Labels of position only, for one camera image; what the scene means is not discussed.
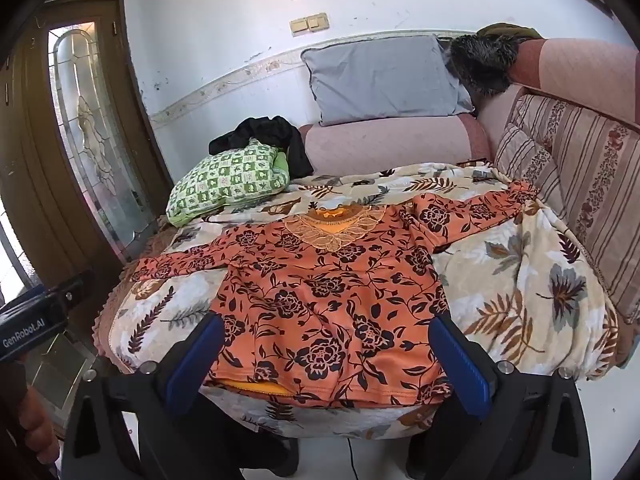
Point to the green patterned pillow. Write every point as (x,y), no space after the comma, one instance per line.
(225,180)

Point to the wooden door with glass pane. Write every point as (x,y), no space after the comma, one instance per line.
(30,160)

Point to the orange floral shirt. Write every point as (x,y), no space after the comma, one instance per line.
(325,300)

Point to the olive green cloth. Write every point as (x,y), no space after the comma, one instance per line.
(507,31)

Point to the dark fur-trimmed garment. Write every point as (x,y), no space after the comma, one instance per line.
(480,65)

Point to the black cloth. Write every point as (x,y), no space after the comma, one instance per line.
(270,132)

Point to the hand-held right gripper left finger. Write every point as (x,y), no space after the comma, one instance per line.
(195,362)

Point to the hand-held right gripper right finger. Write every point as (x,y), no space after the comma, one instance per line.
(462,370)

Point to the grey pillow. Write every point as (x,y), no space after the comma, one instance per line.
(385,80)

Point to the leaf-printed fleece blanket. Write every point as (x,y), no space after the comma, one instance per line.
(505,285)

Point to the pink sofa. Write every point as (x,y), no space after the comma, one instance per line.
(390,142)

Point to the person's left hand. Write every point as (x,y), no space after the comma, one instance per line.
(37,420)

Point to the wall switch panel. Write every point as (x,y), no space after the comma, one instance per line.
(310,23)

